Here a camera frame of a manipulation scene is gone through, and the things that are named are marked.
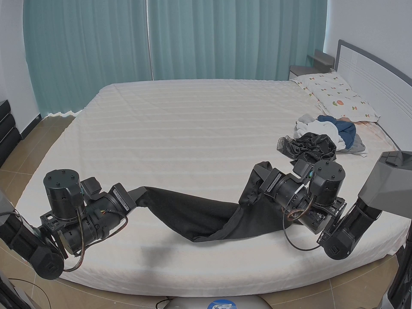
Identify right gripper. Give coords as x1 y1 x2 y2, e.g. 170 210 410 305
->
261 168 311 212

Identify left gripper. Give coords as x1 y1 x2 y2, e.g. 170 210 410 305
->
82 184 135 242

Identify black T-shirt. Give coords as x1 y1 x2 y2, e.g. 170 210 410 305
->
135 161 300 243

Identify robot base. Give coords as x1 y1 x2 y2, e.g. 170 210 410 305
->
161 295 274 309

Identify bed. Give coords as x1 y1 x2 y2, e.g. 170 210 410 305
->
14 39 412 297

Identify black satin garment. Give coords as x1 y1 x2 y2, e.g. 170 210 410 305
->
277 133 338 166

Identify white garment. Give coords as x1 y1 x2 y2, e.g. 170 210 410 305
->
295 119 342 150

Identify dark blue garment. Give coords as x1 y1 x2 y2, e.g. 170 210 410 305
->
317 115 357 150

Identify white printed pillow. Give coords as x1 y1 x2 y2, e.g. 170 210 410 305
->
290 71 380 121

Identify grey bedside table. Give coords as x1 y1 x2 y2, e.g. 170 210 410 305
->
289 50 335 80

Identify black chest of drawers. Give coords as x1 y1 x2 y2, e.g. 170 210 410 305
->
0 100 21 167

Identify blue-green curtain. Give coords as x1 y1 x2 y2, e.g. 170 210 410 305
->
146 0 329 81
23 0 152 118

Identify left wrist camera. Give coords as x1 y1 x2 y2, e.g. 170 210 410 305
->
80 177 103 202

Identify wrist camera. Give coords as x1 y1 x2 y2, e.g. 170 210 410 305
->
80 177 103 202
291 159 315 181

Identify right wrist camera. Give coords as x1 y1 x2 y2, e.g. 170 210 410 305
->
291 159 315 181

